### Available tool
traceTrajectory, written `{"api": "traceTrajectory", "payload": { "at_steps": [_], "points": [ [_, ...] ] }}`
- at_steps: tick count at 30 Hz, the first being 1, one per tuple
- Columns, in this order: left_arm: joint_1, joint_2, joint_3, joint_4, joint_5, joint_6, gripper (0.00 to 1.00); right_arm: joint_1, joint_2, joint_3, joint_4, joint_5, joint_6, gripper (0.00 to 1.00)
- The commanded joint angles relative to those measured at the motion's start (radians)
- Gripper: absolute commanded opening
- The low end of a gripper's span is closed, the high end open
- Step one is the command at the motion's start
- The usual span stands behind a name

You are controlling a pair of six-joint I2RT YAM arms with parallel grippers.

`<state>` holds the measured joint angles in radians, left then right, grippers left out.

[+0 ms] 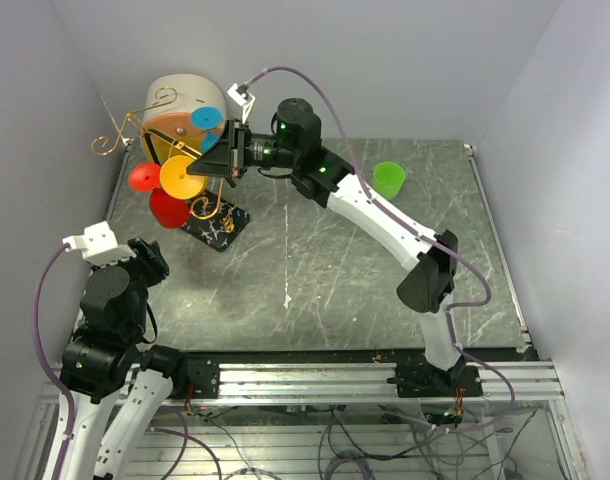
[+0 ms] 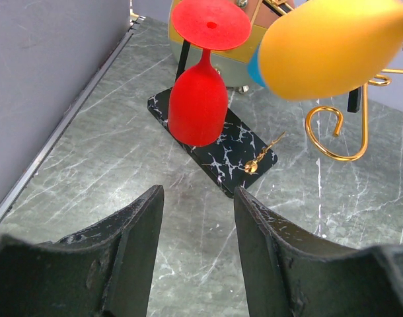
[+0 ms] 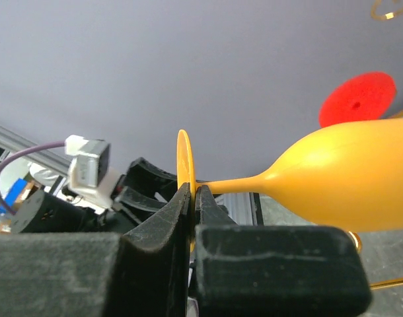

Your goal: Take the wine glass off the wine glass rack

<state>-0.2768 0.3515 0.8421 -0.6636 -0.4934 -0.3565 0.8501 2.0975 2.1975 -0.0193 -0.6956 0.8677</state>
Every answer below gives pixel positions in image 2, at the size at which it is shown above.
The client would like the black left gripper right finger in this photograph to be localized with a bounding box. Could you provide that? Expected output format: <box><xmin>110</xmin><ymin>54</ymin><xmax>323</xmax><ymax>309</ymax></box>
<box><xmin>234</xmin><ymin>187</ymin><xmax>403</xmax><ymax>316</ymax></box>

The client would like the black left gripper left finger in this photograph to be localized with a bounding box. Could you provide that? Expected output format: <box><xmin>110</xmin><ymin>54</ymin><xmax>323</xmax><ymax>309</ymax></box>
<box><xmin>0</xmin><ymin>185</ymin><xmax>164</xmax><ymax>316</ymax></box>

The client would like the yellow wine glass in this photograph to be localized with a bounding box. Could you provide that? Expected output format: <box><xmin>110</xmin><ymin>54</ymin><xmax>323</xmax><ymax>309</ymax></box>
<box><xmin>258</xmin><ymin>0</ymin><xmax>403</xmax><ymax>101</ymax></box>

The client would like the gold black wine glass rack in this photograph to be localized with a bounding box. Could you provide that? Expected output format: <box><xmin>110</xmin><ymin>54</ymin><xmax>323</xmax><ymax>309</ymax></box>
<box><xmin>147</xmin><ymin>0</ymin><xmax>403</xmax><ymax>199</ymax></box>

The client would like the red wine glass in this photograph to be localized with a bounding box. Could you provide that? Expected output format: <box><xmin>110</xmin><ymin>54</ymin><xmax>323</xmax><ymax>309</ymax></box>
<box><xmin>168</xmin><ymin>1</ymin><xmax>251</xmax><ymax>147</ymax></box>

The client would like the blue wine glass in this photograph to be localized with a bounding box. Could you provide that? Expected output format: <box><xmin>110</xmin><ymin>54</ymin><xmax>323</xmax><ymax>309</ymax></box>
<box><xmin>247</xmin><ymin>50</ymin><xmax>266</xmax><ymax>88</ymax></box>

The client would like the cylindrical drum container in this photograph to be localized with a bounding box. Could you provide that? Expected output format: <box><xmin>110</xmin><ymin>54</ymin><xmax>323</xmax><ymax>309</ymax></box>
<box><xmin>168</xmin><ymin>0</ymin><xmax>296</xmax><ymax>94</ymax></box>

